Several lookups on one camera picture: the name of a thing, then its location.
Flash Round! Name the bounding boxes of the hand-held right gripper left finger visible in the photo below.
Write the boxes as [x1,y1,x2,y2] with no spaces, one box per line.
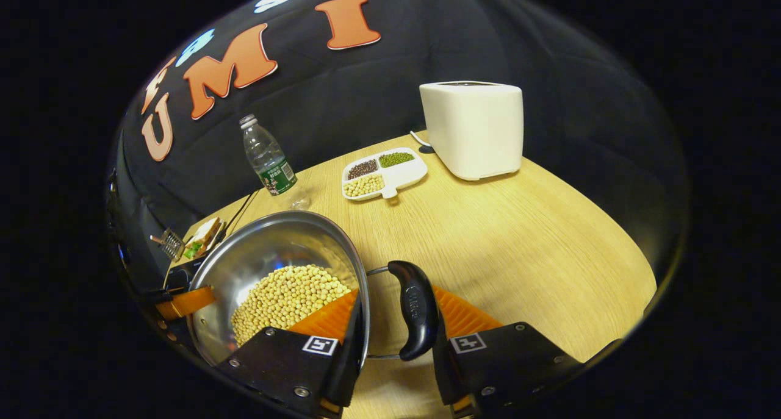
[217,288,367,419]

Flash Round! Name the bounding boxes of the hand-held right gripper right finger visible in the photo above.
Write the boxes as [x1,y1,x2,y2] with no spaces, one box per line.
[430,284,583,418]

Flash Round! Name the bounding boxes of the stainless steel pot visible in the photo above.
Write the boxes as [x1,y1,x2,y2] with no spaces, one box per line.
[186,210,441,366]

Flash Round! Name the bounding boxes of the sandwich with lettuce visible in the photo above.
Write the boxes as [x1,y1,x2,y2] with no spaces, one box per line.
[183,217,225,261]

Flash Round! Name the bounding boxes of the pile of soybeans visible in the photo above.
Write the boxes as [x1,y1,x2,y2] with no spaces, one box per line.
[231,264,353,346]

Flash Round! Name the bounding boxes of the clear plastic water bottle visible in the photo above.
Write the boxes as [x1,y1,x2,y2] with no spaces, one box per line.
[239,114,312,211]

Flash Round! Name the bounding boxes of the small soybean portion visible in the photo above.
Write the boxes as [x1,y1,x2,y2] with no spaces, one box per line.
[343,174,385,198]

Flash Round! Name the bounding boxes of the white divided dish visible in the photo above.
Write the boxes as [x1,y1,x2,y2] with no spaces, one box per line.
[340,147,429,201]

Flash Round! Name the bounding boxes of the dark red beans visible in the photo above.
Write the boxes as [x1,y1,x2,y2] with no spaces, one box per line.
[347,159,379,181]

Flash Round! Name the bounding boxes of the white toaster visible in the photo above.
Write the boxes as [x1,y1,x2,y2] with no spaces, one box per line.
[419,81,525,182]

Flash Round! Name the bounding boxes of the black backdrop cloth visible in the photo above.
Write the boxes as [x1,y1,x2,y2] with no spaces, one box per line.
[107,0,690,273]

